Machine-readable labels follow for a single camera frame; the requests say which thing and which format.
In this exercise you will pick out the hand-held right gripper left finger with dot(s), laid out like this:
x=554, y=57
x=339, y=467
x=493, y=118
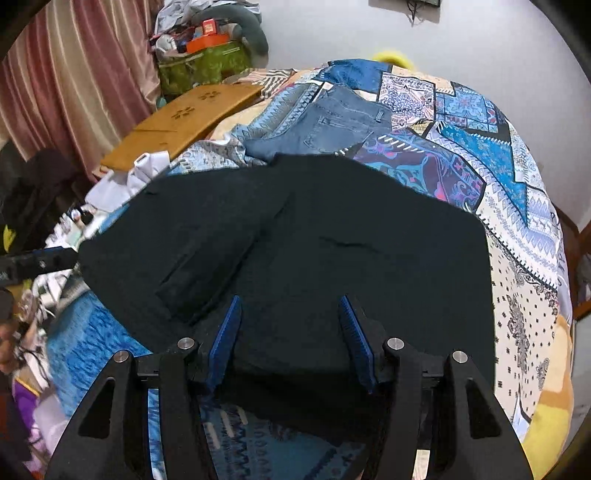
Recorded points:
x=226, y=346

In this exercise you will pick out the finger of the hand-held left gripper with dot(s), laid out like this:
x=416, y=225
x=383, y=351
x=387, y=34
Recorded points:
x=41, y=264

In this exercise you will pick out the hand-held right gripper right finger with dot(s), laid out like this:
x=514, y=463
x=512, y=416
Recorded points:
x=358, y=346

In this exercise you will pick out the black pants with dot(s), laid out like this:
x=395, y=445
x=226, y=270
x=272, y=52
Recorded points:
x=323, y=277

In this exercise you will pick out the dark cloth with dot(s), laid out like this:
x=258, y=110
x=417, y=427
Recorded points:
x=32, y=194

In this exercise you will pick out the white cloth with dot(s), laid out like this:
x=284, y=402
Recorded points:
x=134, y=177

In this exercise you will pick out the purple cloth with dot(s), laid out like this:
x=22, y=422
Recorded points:
x=34, y=415

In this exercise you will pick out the striped pink curtain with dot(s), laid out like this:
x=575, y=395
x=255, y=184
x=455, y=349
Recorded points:
x=69, y=78

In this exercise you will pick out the wooden lap table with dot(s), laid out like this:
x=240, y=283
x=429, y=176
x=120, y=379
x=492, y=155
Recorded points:
x=184, y=120

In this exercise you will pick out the blue jeans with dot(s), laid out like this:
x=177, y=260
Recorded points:
x=332, y=124

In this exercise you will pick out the patchwork printed blanket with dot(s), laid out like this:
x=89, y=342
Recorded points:
x=461, y=138

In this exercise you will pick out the green fabric basket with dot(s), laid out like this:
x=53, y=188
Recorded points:
x=203, y=67

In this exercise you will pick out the pink striped cloth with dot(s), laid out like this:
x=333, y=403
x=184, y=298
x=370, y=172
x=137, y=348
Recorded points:
x=272, y=81

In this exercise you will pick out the orange box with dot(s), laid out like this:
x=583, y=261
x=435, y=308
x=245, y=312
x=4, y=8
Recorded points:
x=205, y=42

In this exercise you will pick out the grey crumpled cloth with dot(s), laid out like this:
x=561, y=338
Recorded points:
x=178, y=14

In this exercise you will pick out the small red box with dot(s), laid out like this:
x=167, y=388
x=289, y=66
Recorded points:
x=209, y=26

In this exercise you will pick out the grey neck pillow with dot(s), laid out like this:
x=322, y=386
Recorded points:
x=254, y=34

